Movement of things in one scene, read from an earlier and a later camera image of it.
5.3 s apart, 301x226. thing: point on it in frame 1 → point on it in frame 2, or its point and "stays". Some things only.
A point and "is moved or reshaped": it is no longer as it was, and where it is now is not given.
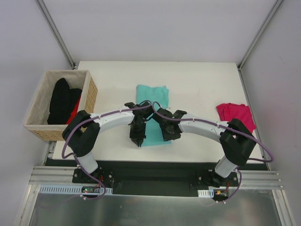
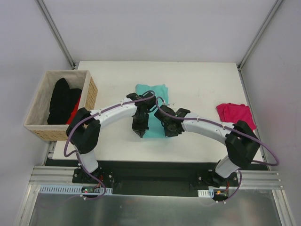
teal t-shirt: x=158 y=95 is moved or reshaped
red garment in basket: x=75 y=111 stays
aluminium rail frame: x=53 y=175 stays
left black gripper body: x=137 y=133 → x=139 y=125
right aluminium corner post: x=274 y=8 stays
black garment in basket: x=63 y=101 stays
